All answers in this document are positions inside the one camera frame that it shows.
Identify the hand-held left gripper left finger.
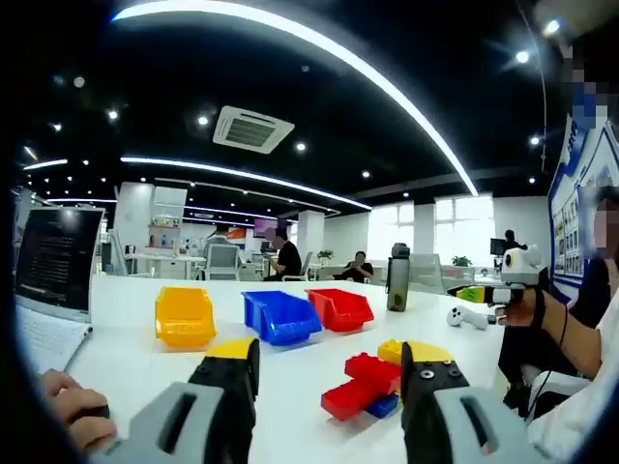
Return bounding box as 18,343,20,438
91,336,262,464

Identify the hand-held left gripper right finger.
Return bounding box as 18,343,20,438
399,339,547,464

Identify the large blue toy block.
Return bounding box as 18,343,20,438
365,392,401,420

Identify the yellow toy block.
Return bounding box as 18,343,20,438
376,338,405,366

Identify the yellow plastic bin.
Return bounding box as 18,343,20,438
154,285,218,353

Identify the blue plastic bin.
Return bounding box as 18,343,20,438
240,289,324,348

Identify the red plastic bin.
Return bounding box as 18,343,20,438
304,288,375,334

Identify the person's right hand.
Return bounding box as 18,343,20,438
493,287,547,328

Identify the white game controller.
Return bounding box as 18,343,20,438
445,304,498,332

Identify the grey water bottle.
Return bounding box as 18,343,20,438
386,243,413,312

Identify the white chair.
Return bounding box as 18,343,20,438
520,364,592,422

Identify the grey office chair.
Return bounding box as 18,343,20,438
204,243,242,282

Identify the black computer mouse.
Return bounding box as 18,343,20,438
76,403,112,427

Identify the person's white shirt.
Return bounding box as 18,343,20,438
524,289,619,460

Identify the short ceiling light strip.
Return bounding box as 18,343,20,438
120,154,373,212

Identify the white laptop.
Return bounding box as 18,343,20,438
12,206,106,376

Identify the ceiling air conditioner unit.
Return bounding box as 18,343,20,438
212,104,296,156

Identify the long curved ceiling light strip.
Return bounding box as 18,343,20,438
110,0,480,197

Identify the black wrist strap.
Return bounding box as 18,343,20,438
533,288,548,331

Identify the blue white wall poster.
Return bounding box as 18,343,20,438
545,113,619,306

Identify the black cable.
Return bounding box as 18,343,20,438
525,306,570,422

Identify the purple wall screen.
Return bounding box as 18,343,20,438
253,217,280,239

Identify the thin grey cable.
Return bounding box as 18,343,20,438
516,0,549,173

